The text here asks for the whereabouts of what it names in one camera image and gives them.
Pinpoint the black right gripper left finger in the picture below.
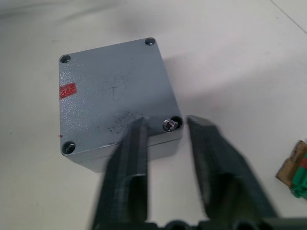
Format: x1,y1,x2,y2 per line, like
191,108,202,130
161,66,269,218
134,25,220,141
90,116,154,230

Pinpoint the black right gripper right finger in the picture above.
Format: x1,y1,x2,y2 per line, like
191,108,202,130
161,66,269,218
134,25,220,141
186,115,281,223

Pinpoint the silver cross-head screw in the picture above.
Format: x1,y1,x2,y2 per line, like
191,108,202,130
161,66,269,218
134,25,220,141
162,119,179,133

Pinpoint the grey metal box lid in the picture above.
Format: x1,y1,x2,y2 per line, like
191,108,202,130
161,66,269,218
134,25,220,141
58,37,185,162

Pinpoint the grey metal box base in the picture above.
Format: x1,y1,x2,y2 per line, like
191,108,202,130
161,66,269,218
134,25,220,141
79,138,185,173

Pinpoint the brown cardboard piece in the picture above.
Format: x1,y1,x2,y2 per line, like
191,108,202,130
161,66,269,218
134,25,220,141
275,140,307,186

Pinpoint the green terminal block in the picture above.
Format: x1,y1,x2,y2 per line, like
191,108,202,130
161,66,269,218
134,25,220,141
289,143,307,201

